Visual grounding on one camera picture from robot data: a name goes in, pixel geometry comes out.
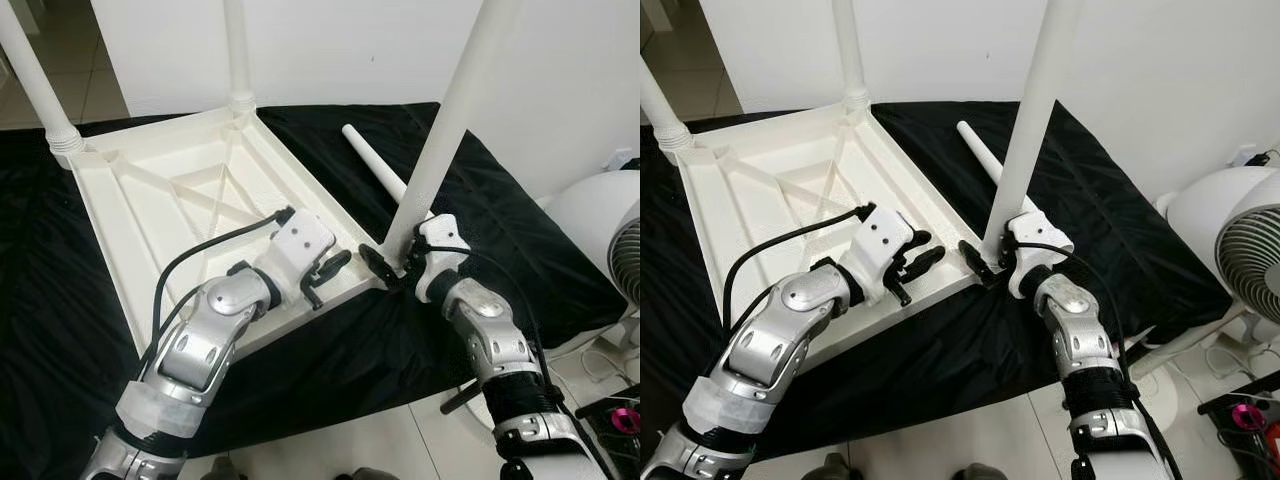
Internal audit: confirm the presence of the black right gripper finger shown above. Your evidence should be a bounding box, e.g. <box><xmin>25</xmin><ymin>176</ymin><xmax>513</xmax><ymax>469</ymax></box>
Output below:
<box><xmin>358</xmin><ymin>245</ymin><xmax>401</xmax><ymax>291</ymax></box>
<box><xmin>958</xmin><ymin>240</ymin><xmax>996</xmax><ymax>286</ymax></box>

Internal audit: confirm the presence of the white plastic children tabletop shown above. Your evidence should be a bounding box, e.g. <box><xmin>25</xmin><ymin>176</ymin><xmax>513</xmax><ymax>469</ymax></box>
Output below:
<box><xmin>68</xmin><ymin>105</ymin><xmax>391</xmax><ymax>356</ymax></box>
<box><xmin>675</xmin><ymin>103</ymin><xmax>986</xmax><ymax>346</ymax></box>

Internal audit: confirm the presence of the black cloth table cover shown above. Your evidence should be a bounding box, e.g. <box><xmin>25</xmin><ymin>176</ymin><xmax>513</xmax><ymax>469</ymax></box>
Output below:
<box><xmin>640</xmin><ymin>100</ymin><xmax>1233</xmax><ymax>466</ymax></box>
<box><xmin>0</xmin><ymin>100</ymin><xmax>633</xmax><ymax>479</ymax></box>

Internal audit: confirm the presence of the black magenta hair dryer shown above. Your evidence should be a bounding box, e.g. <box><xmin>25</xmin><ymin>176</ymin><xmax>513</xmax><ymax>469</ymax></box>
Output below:
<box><xmin>1200</xmin><ymin>390</ymin><xmax>1280</xmax><ymax>471</ymax></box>
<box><xmin>575</xmin><ymin>400</ymin><xmax>641</xmax><ymax>471</ymax></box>

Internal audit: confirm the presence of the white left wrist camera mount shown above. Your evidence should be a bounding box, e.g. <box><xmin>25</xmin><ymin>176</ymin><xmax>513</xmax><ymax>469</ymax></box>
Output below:
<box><xmin>850</xmin><ymin>208</ymin><xmax>916</xmax><ymax>301</ymax></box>
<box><xmin>268</xmin><ymin>212</ymin><xmax>338</xmax><ymax>299</ymax></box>

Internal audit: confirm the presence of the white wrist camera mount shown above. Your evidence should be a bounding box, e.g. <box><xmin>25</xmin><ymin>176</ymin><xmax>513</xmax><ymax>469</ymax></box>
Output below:
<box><xmin>850</xmin><ymin>208</ymin><xmax>916</xmax><ymax>301</ymax></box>
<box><xmin>405</xmin><ymin>213</ymin><xmax>471</xmax><ymax>301</ymax></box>
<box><xmin>268</xmin><ymin>212</ymin><xmax>338</xmax><ymax>299</ymax></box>
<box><xmin>1005</xmin><ymin>212</ymin><xmax>1073</xmax><ymax>299</ymax></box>

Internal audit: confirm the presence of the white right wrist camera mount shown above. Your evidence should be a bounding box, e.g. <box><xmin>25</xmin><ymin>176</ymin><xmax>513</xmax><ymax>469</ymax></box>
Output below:
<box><xmin>405</xmin><ymin>213</ymin><xmax>471</xmax><ymax>301</ymax></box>
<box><xmin>1005</xmin><ymin>212</ymin><xmax>1073</xmax><ymax>299</ymax></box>

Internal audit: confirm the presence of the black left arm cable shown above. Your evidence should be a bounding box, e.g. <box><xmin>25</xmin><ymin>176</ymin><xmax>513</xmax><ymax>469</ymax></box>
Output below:
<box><xmin>722</xmin><ymin>203</ymin><xmax>877</xmax><ymax>341</ymax></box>
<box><xmin>140</xmin><ymin>207</ymin><xmax>297</xmax><ymax>381</ymax></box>

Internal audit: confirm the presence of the black metal frame bar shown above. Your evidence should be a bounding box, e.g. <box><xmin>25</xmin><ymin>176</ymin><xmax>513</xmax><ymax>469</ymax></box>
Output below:
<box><xmin>440</xmin><ymin>385</ymin><xmax>486</xmax><ymax>416</ymax></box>

